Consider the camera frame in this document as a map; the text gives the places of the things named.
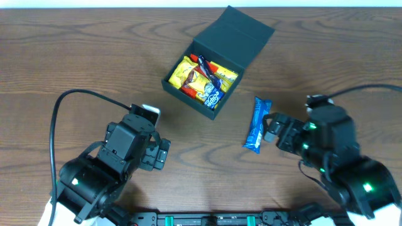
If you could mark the yellow snack packet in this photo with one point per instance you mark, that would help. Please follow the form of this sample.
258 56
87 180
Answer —
181 72
201 84

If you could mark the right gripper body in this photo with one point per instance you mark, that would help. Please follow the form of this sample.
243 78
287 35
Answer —
293 138

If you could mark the blue Eclipse mint box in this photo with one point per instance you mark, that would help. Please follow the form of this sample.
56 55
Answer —
213 99

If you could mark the yellow Hacks candy bag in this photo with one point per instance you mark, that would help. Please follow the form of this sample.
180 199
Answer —
222 77

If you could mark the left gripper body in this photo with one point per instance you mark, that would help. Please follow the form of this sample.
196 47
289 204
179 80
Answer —
157 154

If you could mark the dark green box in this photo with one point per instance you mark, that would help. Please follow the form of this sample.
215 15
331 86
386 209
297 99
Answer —
232 41

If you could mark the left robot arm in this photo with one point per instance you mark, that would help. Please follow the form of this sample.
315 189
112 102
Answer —
90 184

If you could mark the dark blue snack bar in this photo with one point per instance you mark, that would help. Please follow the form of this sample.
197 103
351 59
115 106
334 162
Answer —
208 72

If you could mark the blue snack bar wrapper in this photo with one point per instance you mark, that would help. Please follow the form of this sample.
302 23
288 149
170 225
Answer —
255 135

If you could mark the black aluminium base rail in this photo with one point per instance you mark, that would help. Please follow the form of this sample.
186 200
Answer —
310 214

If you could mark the red candy bag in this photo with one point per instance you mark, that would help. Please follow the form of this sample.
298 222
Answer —
188 90

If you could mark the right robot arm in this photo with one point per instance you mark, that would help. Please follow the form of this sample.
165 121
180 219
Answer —
327 142

